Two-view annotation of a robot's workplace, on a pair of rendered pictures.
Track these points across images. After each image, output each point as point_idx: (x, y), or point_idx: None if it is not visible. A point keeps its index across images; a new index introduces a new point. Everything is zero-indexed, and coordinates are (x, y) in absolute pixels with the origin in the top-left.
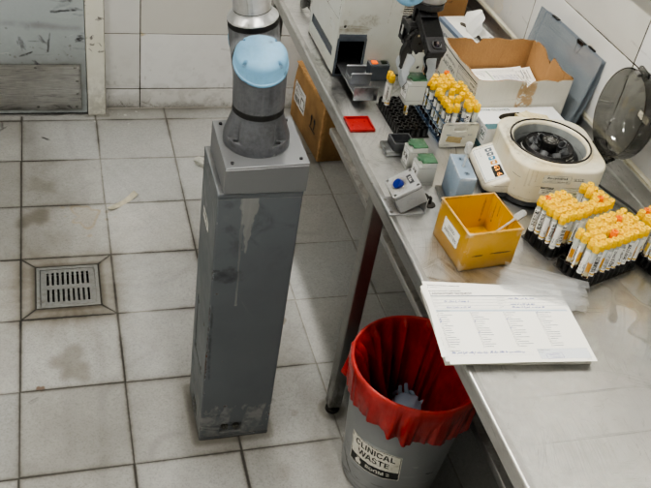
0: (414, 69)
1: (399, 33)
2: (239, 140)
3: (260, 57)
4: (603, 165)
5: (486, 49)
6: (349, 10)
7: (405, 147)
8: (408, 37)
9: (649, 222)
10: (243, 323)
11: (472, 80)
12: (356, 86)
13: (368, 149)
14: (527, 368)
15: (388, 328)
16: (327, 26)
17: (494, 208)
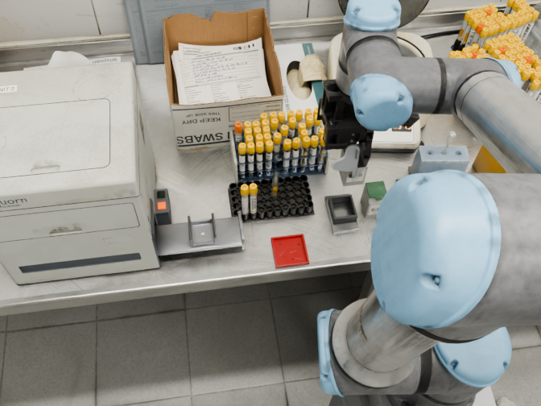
0: (154, 163)
1: (328, 146)
2: (468, 402)
3: (493, 340)
4: (415, 35)
5: (169, 71)
6: (145, 205)
7: (373, 205)
8: (360, 136)
9: (497, 30)
10: None
11: (270, 102)
12: (241, 238)
13: (345, 249)
14: None
15: None
16: (101, 248)
17: None
